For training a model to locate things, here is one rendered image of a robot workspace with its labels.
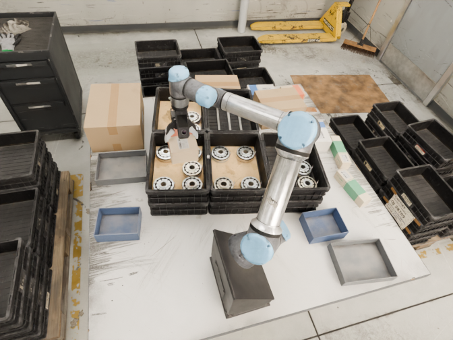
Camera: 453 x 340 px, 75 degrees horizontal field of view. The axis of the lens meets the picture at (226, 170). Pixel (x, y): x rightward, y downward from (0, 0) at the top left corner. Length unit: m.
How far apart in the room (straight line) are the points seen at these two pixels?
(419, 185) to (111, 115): 2.12
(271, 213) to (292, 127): 0.29
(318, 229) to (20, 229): 1.72
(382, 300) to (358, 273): 0.87
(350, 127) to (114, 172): 2.16
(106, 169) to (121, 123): 0.28
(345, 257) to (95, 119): 1.53
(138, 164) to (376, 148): 1.93
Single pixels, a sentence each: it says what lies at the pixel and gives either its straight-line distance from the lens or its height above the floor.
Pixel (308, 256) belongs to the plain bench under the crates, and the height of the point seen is 0.70.
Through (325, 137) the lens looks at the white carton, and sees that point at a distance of 2.02.
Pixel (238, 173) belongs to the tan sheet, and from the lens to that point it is 1.61.
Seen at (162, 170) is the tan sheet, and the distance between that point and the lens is 1.61.
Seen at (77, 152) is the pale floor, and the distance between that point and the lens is 2.98.
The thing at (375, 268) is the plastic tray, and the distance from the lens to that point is 1.71.
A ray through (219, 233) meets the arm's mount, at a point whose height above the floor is 0.97.
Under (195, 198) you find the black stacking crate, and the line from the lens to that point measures 1.47.
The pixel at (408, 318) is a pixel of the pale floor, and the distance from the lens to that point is 2.56.
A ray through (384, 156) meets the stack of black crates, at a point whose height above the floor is 0.38.
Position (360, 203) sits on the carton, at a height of 0.73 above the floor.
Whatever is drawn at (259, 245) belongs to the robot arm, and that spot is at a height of 1.16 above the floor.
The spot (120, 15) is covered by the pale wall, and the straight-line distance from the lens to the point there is 4.61.
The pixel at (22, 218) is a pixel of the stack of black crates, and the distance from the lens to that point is 2.21.
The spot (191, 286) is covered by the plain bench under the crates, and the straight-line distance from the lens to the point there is 1.44.
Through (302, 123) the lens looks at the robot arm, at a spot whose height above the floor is 1.49.
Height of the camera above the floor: 2.08
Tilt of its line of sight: 51 degrees down
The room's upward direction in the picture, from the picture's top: 8 degrees clockwise
